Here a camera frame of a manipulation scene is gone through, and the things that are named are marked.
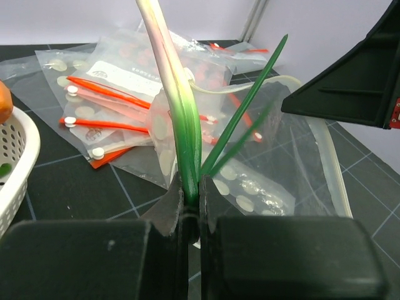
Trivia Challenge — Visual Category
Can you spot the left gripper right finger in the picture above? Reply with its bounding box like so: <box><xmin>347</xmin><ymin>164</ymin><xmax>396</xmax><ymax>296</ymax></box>
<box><xmin>199</xmin><ymin>176</ymin><xmax>390</xmax><ymax>299</ymax></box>

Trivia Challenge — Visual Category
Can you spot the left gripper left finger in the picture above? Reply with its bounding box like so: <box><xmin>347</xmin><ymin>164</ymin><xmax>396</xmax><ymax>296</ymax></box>
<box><xmin>1</xmin><ymin>174</ymin><xmax>188</xmax><ymax>299</ymax></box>

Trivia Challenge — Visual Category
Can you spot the clear dotted zip bag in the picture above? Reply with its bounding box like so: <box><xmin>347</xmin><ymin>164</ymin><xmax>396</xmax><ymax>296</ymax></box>
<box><xmin>146</xmin><ymin>76</ymin><xmax>353</xmax><ymax>218</ymax></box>

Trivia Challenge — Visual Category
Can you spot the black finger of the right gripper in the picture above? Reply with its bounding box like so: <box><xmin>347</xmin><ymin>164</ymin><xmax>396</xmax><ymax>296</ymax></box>
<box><xmin>281</xmin><ymin>1</ymin><xmax>399</xmax><ymax>129</ymax></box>

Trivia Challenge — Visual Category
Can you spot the white perforated plastic basket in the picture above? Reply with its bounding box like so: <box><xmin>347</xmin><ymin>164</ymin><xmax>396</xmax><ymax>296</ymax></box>
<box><xmin>1</xmin><ymin>107</ymin><xmax>41</xmax><ymax>235</ymax></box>

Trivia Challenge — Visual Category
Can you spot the pile of zip bags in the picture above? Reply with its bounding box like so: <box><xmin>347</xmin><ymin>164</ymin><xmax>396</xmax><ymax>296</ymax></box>
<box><xmin>1</xmin><ymin>29</ymin><xmax>267</xmax><ymax>188</ymax></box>

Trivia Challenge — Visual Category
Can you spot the right aluminium frame post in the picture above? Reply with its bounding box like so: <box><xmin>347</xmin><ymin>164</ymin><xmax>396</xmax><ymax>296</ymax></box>
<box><xmin>238</xmin><ymin>0</ymin><xmax>269</xmax><ymax>43</ymax></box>

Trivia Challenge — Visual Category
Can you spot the green onion stalk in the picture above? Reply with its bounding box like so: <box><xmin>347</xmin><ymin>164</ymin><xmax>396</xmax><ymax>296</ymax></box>
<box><xmin>137</xmin><ymin>1</ymin><xmax>288</xmax><ymax>206</ymax></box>

